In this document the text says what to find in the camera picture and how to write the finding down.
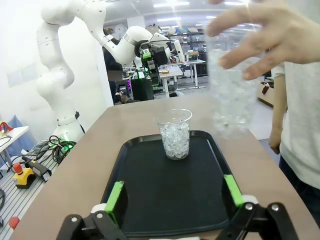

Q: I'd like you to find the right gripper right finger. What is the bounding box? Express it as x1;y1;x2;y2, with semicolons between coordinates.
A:
217;174;301;240

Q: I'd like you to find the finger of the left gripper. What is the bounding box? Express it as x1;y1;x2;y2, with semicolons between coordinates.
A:
147;61;161;88
141;48;152;67

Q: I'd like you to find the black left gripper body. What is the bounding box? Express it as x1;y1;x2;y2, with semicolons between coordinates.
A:
150;45;168;68

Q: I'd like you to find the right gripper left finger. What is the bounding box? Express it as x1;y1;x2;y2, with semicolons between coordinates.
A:
55;181;130;240

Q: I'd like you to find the short clear iced cup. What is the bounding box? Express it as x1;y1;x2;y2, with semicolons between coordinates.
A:
153;108;193;161

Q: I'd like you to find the tall clear iced cup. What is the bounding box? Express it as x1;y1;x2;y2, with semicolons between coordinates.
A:
203;22;258;140

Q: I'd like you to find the person's right forearm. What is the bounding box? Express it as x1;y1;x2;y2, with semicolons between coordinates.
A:
270;72;288;131

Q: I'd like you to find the person's right hand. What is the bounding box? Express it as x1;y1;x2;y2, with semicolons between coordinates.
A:
268;127;283;155

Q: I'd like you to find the person's left hand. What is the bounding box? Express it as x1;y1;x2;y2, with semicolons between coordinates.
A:
207;0;320;81

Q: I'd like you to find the black computer case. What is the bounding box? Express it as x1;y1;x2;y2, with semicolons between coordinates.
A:
130;77;154;101

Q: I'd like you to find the white office desk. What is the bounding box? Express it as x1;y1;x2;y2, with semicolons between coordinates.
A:
159;65;185;98

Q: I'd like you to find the seated background person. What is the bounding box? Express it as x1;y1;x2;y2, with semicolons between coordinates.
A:
103;47;133;105

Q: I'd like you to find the black plastic serving tray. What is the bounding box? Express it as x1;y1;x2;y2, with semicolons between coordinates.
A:
100;129;237;238

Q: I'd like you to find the grey handheld controller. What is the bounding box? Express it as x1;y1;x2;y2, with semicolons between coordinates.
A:
21;155;53;183

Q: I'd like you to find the yellow emergency stop box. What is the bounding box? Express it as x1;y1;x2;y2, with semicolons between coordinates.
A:
11;162;35;190

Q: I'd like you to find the person in grey sweatshirt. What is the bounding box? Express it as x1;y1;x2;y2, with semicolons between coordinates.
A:
273;61;320;240

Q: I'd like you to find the small white table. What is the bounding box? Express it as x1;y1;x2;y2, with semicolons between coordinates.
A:
0;125;30;173

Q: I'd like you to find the red tape dispenser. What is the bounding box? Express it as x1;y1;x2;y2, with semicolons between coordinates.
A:
0;120;13;135

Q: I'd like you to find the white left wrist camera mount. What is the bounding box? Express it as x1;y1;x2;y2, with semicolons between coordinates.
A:
149;31;168;47

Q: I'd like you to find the black cable bundle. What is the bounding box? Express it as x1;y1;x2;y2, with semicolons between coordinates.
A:
47;134;77;166

